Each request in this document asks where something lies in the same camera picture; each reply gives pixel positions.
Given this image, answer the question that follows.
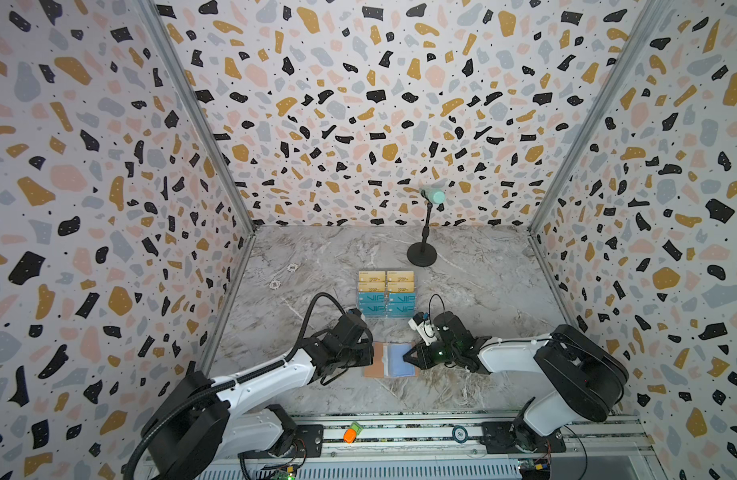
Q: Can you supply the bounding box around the pink leather card holder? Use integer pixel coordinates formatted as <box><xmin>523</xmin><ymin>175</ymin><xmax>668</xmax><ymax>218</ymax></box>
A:
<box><xmin>364</xmin><ymin>342</ymin><xmax>418</xmax><ymax>379</ymax></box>

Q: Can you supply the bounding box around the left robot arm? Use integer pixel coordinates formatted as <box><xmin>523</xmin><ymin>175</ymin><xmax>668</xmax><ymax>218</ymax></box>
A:
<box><xmin>122</xmin><ymin>308</ymin><xmax>373</xmax><ymax>479</ymax></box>

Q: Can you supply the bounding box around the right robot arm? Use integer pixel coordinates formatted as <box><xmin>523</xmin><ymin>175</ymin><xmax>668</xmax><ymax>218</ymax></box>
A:
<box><xmin>403</xmin><ymin>311</ymin><xmax>629</xmax><ymax>452</ymax></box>

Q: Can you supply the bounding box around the clear acrylic card stand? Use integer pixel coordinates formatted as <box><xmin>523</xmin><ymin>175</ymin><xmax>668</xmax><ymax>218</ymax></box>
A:
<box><xmin>356</xmin><ymin>270</ymin><xmax>416</xmax><ymax>318</ymax></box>

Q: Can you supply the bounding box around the gold card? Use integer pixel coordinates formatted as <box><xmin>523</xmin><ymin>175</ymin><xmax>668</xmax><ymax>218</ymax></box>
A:
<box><xmin>358</xmin><ymin>282</ymin><xmax>386</xmax><ymax>293</ymax></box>
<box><xmin>358</xmin><ymin>270</ymin><xmax>387</xmax><ymax>286</ymax></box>
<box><xmin>386</xmin><ymin>282</ymin><xmax>415</xmax><ymax>293</ymax></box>
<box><xmin>386</xmin><ymin>270</ymin><xmax>414</xmax><ymax>283</ymax></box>

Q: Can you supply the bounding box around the gold card back left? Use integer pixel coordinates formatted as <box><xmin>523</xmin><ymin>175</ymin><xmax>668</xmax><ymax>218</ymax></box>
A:
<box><xmin>358</xmin><ymin>270</ymin><xmax>387</xmax><ymax>286</ymax></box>

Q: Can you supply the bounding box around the gold card back right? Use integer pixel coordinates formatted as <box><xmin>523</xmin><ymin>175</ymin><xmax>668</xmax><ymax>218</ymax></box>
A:
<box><xmin>386</xmin><ymin>270</ymin><xmax>414</xmax><ymax>283</ymax></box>

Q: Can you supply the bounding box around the orange green small tool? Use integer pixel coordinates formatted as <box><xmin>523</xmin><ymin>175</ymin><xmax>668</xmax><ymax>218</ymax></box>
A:
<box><xmin>344</xmin><ymin>422</ymin><xmax>364</xmax><ymax>444</ymax></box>

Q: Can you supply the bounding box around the black microphone stand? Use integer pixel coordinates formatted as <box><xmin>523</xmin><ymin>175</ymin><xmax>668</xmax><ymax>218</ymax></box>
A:
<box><xmin>406</xmin><ymin>201</ymin><xmax>437</xmax><ymax>267</ymax></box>

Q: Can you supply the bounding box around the mint green microphone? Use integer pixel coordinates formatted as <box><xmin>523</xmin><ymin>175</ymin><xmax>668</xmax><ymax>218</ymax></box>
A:
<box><xmin>420</xmin><ymin>187</ymin><xmax>446</xmax><ymax>205</ymax></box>

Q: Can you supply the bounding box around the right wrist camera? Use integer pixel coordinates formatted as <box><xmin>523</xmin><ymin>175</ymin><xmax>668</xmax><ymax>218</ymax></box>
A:
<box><xmin>408</xmin><ymin>312</ymin><xmax>439</xmax><ymax>346</ymax></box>

